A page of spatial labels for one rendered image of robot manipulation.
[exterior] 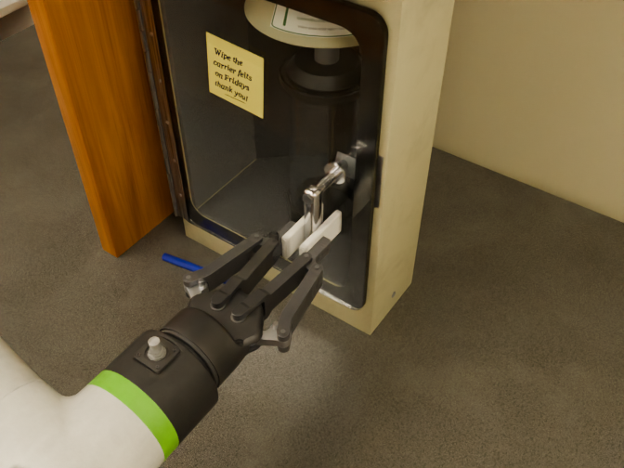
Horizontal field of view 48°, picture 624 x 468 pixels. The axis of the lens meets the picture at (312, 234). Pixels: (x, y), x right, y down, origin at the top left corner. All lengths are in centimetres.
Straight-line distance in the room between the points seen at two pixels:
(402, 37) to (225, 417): 48
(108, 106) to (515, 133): 63
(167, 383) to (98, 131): 42
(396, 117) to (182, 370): 31
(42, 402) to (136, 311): 39
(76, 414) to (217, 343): 13
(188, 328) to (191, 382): 5
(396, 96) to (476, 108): 52
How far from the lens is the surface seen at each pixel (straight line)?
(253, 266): 71
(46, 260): 108
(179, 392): 61
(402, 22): 63
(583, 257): 108
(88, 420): 59
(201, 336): 63
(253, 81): 75
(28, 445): 58
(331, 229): 76
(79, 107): 89
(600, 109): 110
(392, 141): 71
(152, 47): 85
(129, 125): 96
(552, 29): 107
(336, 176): 74
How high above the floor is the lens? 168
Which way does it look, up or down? 45 degrees down
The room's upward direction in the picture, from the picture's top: straight up
